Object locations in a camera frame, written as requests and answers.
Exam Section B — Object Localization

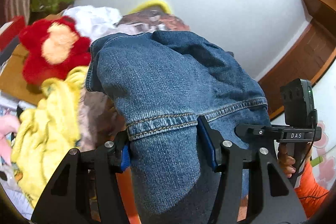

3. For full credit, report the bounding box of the brown wooden door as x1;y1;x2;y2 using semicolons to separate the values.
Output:
259;0;335;119

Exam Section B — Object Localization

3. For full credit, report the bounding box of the yellow cloth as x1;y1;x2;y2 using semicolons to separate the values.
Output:
11;67;88;206

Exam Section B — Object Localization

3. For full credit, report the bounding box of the yellow pillow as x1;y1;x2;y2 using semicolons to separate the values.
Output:
128;0;172;14

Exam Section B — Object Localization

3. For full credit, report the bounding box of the right hand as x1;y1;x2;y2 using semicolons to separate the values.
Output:
277;143;313;179

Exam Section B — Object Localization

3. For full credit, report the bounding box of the newspaper print bed blanket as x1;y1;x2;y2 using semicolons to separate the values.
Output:
77;9;191;152

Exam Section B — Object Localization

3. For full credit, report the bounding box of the blue denim jacket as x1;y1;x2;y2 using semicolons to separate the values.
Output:
85;31;270;223

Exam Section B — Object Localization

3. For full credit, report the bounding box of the red plush toy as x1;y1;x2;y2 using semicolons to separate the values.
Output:
19;16;91;86

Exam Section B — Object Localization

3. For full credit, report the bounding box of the orange sleeved right forearm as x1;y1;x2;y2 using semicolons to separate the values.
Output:
295;161;329;218

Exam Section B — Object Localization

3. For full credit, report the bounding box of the white cloth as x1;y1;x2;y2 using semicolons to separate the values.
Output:
62;5;122;42

